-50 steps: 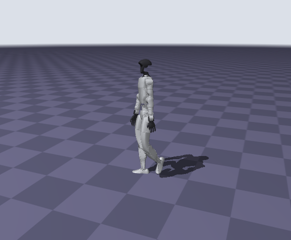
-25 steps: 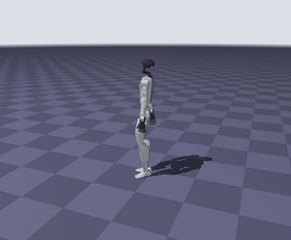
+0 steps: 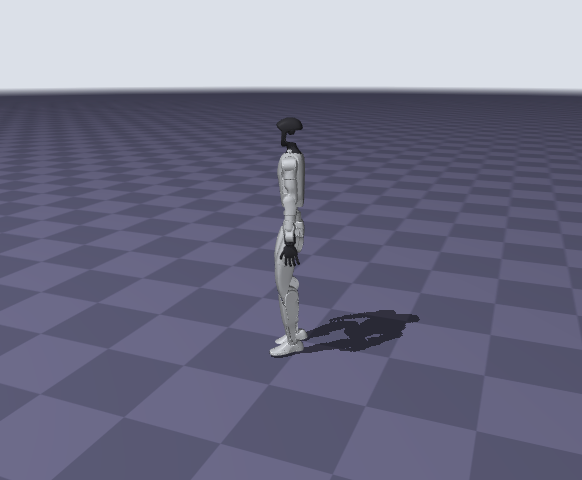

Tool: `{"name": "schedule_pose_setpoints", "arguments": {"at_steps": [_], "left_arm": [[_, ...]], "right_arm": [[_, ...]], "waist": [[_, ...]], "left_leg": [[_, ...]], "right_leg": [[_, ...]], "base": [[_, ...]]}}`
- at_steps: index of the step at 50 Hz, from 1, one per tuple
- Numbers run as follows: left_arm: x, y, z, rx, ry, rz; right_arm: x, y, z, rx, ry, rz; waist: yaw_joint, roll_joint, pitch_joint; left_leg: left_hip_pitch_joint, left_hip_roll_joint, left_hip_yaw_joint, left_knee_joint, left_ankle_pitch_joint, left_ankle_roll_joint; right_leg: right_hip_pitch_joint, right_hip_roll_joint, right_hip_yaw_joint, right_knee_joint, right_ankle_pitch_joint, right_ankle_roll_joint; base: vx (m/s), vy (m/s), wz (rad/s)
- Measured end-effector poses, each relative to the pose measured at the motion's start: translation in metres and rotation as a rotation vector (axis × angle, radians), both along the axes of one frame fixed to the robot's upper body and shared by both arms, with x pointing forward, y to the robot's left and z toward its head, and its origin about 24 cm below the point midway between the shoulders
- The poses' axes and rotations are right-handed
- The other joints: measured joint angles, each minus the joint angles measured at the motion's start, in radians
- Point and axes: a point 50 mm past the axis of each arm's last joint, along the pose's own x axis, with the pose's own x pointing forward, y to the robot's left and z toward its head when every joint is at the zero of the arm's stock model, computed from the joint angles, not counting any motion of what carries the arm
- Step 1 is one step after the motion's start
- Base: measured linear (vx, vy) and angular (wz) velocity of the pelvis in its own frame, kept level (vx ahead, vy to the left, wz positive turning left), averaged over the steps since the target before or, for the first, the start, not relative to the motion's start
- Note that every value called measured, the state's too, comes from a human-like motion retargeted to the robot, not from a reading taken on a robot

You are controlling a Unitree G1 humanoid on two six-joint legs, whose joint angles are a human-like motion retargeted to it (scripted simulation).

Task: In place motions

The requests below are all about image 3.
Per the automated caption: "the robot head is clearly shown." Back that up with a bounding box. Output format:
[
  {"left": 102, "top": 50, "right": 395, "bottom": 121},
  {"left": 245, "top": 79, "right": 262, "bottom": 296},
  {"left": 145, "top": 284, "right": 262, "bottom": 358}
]
[{"left": 276, "top": 117, "right": 303, "bottom": 154}]

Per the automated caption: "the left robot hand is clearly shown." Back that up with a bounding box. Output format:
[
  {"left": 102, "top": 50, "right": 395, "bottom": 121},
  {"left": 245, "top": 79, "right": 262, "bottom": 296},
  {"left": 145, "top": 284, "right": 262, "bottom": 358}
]
[{"left": 280, "top": 233, "right": 300, "bottom": 267}]

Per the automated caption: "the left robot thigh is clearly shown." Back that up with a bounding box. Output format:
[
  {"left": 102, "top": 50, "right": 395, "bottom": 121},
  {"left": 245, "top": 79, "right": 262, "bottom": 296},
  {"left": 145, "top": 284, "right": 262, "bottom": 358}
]
[{"left": 275, "top": 230, "right": 304, "bottom": 301}]

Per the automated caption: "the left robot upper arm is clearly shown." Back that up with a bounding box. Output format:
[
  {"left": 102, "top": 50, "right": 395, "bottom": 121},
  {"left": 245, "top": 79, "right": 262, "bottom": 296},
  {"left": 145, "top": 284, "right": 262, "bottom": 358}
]
[{"left": 281, "top": 157, "right": 298, "bottom": 205}]

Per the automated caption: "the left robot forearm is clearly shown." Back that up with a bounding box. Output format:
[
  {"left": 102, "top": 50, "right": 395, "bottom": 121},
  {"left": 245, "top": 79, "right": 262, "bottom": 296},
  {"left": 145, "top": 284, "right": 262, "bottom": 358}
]
[{"left": 283, "top": 196, "right": 297, "bottom": 242}]

